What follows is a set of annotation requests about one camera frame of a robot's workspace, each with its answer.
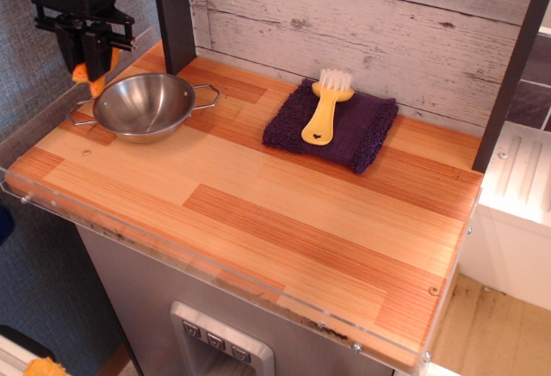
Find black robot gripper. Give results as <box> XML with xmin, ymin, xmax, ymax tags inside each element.
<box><xmin>31</xmin><ymin>0</ymin><xmax>136</xmax><ymax>81</ymax></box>

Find purple folded towel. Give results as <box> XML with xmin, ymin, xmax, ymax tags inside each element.
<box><xmin>262</xmin><ymin>78</ymin><xmax>399</xmax><ymax>174</ymax></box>

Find clear acrylic edge guard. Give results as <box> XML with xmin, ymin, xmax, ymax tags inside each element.
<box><xmin>6</xmin><ymin>160</ymin><xmax>481</xmax><ymax>374</ymax></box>

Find dark right upright post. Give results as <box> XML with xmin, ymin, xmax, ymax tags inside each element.
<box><xmin>472</xmin><ymin>0</ymin><xmax>550</xmax><ymax>173</ymax></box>

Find dark upright post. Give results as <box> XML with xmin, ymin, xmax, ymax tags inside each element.
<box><xmin>156</xmin><ymin>0</ymin><xmax>196</xmax><ymax>75</ymax></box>
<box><xmin>472</xmin><ymin>0</ymin><xmax>550</xmax><ymax>173</ymax></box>

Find dark left upright post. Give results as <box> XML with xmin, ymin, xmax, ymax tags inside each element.
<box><xmin>156</xmin><ymin>0</ymin><xmax>196</xmax><ymax>75</ymax></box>

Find grey toy fridge cabinet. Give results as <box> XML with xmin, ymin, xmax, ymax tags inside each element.
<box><xmin>77</xmin><ymin>227</ymin><xmax>393</xmax><ymax>375</ymax></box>

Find white toy sink unit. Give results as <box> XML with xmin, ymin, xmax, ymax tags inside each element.
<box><xmin>459</xmin><ymin>122</ymin><xmax>550</xmax><ymax>309</ymax></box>

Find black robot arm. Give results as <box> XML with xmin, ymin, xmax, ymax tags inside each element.
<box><xmin>31</xmin><ymin>0</ymin><xmax>135</xmax><ymax>82</ymax></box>

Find orange object bottom left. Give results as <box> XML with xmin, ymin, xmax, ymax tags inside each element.
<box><xmin>23</xmin><ymin>358</ymin><xmax>67</xmax><ymax>376</ymax></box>

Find steel two-handled pan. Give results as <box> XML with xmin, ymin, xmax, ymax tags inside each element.
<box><xmin>66</xmin><ymin>72</ymin><xmax>221</xmax><ymax>144</ymax></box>

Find yellow scrub brush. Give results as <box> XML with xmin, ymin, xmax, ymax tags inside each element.
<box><xmin>301</xmin><ymin>69</ymin><xmax>354</xmax><ymax>146</ymax></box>

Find silver dispenser button panel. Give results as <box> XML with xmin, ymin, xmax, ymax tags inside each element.
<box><xmin>170</xmin><ymin>301</ymin><xmax>276</xmax><ymax>375</ymax></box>

